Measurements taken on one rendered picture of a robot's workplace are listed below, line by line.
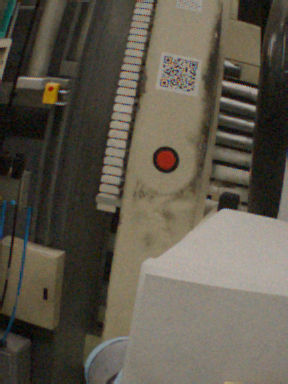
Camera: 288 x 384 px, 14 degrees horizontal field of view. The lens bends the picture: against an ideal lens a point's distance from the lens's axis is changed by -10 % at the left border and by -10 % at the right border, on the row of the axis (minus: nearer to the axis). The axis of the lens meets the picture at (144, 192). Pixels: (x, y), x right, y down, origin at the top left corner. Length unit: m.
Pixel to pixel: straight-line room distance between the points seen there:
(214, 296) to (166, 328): 0.03
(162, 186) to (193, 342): 1.49
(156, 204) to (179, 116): 0.16
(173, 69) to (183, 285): 1.48
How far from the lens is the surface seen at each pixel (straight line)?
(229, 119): 2.49
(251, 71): 2.65
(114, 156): 2.15
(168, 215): 2.12
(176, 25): 2.09
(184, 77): 2.09
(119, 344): 1.43
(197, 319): 0.63
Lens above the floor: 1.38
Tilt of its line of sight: 10 degrees down
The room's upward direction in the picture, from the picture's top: 9 degrees clockwise
